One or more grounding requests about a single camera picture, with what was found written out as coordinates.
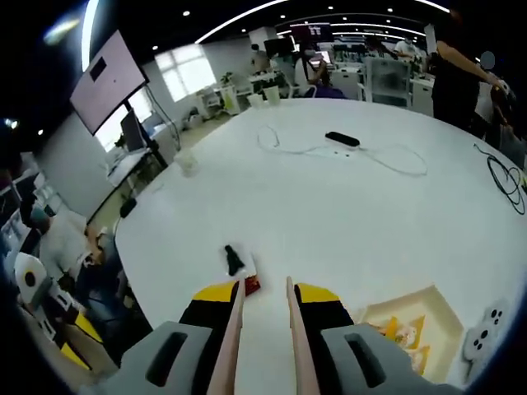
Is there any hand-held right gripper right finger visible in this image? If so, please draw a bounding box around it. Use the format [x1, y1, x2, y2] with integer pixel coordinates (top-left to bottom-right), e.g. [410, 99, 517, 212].
[294, 282, 464, 395]

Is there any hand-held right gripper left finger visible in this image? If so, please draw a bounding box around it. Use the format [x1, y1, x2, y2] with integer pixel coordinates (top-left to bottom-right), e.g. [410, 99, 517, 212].
[77, 281, 244, 395]

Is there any red food packet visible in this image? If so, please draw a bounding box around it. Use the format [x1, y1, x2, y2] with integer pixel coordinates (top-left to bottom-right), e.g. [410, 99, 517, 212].
[245, 273, 264, 298]

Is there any black food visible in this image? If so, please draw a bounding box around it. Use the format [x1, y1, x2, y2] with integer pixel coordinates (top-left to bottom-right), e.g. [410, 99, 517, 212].
[223, 244, 257, 277]

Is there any orange food candy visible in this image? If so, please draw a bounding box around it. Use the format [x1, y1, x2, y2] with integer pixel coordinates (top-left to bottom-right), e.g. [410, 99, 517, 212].
[380, 315, 426, 345]

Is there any cream hexagonal container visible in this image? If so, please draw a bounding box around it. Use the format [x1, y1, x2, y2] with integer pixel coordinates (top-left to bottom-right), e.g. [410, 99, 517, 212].
[353, 283, 466, 378]

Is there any white shelving unit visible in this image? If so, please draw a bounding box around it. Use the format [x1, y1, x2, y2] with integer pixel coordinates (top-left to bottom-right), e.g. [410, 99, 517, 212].
[0, 172, 63, 252]

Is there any white paper cup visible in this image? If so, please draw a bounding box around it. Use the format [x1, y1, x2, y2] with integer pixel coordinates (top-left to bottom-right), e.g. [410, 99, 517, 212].
[175, 150, 198, 177]

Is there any white handheld controller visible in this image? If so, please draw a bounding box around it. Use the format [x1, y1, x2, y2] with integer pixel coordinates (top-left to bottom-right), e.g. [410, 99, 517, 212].
[464, 298, 512, 378]

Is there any black oblong device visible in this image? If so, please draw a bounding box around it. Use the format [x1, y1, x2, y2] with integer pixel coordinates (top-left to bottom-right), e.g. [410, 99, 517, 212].
[324, 131, 361, 147]

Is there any open laptop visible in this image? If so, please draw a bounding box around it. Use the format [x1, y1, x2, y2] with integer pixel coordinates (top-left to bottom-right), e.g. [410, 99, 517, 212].
[105, 109, 152, 176]

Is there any large white-screen monitor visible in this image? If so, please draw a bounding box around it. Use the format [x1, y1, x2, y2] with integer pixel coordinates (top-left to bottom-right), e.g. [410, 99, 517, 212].
[68, 29, 150, 137]

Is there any white office chair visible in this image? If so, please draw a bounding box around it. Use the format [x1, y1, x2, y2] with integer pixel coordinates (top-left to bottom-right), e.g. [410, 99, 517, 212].
[287, 73, 319, 100]
[361, 56, 413, 109]

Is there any wide curved ceiling light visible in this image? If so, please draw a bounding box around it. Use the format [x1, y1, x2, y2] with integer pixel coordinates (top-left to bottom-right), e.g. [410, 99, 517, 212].
[81, 0, 103, 73]

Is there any black desktop monitor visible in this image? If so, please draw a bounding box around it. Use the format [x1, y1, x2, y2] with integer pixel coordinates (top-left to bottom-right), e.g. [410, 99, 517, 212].
[263, 39, 296, 58]

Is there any thin curved ceiling light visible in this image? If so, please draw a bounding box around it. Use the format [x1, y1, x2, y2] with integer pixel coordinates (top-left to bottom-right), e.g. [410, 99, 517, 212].
[194, 0, 450, 45]

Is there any black remote with white cable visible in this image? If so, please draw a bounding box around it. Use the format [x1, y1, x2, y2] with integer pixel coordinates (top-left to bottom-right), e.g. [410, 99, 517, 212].
[257, 123, 429, 178]

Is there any coiled black cable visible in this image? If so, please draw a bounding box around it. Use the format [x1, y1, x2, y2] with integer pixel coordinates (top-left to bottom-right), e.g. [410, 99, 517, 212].
[473, 142, 527, 216]

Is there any dark wall display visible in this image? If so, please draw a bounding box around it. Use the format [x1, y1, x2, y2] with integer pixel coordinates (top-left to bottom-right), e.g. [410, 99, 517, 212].
[290, 22, 333, 42]

